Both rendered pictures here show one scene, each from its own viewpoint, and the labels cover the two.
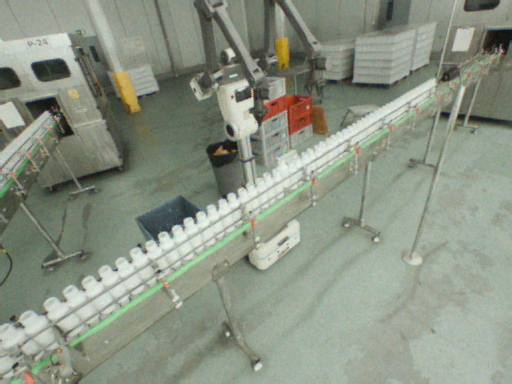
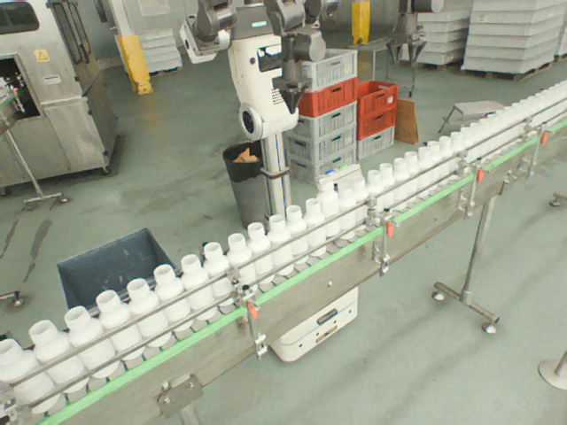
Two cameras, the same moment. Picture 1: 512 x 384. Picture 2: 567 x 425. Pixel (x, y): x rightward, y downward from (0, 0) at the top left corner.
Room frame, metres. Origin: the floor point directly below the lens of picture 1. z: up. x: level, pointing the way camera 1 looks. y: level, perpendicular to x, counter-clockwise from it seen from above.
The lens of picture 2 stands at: (0.39, -0.10, 1.65)
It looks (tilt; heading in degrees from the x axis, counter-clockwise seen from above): 32 degrees down; 5
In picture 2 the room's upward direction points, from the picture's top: 6 degrees counter-clockwise
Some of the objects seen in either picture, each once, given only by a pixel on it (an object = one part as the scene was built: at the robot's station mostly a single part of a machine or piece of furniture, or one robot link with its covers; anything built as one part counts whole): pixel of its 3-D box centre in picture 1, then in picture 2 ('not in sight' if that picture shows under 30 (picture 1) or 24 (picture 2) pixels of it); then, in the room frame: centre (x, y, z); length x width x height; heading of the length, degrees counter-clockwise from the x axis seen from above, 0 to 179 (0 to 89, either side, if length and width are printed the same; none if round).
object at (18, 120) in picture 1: (8, 114); not in sight; (3.66, 3.09, 1.22); 0.23 x 0.04 x 0.32; 110
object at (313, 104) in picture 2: (263, 106); (320, 93); (3.77, -0.25, 0.78); 0.61 x 0.41 x 0.22; 134
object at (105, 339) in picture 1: (370, 145); (499, 166); (1.82, -0.92, 0.91); 4.40 x 0.13 x 0.18; 128
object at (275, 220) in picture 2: (261, 193); (280, 244); (1.13, -0.01, 1.08); 0.06 x 0.06 x 0.17
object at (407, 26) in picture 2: (314, 76); (407, 26); (1.64, -0.43, 1.51); 0.10 x 0.07 x 0.07; 38
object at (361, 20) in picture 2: (282, 54); (360, 25); (11.27, -1.73, 0.55); 0.40 x 0.40 x 1.10; 38
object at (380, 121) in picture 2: (292, 120); (363, 119); (4.27, -0.74, 0.33); 0.61 x 0.41 x 0.22; 130
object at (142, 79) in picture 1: (134, 82); (149, 52); (10.29, 3.82, 0.50); 1.24 x 1.03 x 1.00; 130
